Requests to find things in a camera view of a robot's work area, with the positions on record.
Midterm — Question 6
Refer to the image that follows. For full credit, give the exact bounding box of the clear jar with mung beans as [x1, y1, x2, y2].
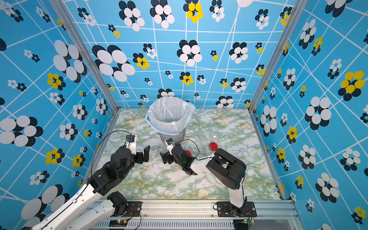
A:
[209, 126, 220, 143]

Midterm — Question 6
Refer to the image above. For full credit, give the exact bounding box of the red knobbed jar lid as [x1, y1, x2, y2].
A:
[185, 150, 192, 157]

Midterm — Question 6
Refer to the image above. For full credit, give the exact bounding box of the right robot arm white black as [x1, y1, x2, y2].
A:
[160, 143, 247, 217]

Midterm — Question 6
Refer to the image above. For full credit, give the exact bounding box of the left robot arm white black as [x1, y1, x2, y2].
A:
[31, 145, 150, 230]

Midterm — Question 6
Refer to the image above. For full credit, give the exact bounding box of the grey trash bin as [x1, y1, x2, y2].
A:
[159, 129, 186, 153]

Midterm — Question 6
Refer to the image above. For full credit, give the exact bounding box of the white plastic bin liner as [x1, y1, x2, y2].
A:
[145, 97, 196, 135]

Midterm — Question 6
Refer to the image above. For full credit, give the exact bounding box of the left circuit board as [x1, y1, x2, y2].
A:
[108, 219, 129, 229]

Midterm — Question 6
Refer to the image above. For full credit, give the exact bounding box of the circuit board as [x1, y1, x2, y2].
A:
[233, 219, 255, 230]
[108, 219, 129, 229]

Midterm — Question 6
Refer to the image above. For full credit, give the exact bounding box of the right circuit board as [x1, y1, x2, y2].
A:
[233, 219, 255, 230]

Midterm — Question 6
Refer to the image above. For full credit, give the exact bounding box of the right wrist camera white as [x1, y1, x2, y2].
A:
[165, 138, 175, 155]

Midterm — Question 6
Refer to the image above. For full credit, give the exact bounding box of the right black cable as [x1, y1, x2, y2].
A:
[176, 139, 200, 157]

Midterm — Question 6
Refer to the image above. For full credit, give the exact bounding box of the black cable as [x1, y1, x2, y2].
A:
[176, 139, 200, 157]
[90, 130, 134, 179]

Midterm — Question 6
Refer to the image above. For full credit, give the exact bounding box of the left black cable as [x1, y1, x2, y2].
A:
[90, 130, 134, 179]

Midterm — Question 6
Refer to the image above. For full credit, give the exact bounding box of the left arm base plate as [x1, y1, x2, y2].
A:
[114, 201, 143, 218]

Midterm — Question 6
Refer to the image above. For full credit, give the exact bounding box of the aluminium front rail frame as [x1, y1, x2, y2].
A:
[88, 199, 304, 230]

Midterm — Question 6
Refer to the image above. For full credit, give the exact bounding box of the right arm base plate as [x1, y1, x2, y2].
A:
[214, 201, 257, 218]

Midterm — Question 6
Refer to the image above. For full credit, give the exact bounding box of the left aluminium corner post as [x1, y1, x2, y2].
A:
[50, 1, 119, 113]

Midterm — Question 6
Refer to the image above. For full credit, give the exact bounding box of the aluminium corner post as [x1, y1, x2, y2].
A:
[50, 1, 119, 113]
[248, 0, 308, 114]

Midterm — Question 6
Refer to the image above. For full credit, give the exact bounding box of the right aluminium corner post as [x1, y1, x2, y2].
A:
[248, 0, 308, 114]

